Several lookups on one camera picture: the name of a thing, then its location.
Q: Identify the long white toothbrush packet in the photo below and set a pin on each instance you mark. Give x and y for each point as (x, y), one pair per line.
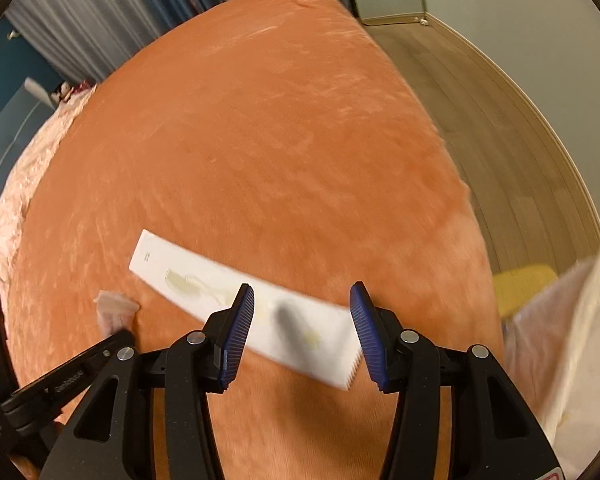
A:
(180, 270)

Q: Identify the blue headboard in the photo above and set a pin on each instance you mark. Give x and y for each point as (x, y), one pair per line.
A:
(5, 125)

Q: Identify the trash bin with white bag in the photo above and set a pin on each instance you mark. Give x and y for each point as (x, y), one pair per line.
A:
(580, 335)

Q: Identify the small doll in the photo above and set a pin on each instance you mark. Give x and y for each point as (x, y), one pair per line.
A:
(70, 94)

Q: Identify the orange plush blanket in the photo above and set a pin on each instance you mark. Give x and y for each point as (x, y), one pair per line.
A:
(280, 135)

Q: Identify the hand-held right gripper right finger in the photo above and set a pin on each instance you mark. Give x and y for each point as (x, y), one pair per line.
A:
(365, 330)

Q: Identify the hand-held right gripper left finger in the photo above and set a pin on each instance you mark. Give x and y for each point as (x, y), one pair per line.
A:
(237, 330)

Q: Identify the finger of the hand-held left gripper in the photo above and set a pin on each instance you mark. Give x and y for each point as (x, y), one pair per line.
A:
(70, 372)

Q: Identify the pink floral quilt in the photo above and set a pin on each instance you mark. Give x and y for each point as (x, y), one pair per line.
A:
(25, 185)

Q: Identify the yellow stool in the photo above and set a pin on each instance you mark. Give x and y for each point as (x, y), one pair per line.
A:
(525, 290)

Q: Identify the grey curtain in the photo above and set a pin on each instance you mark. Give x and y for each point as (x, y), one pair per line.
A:
(130, 0)

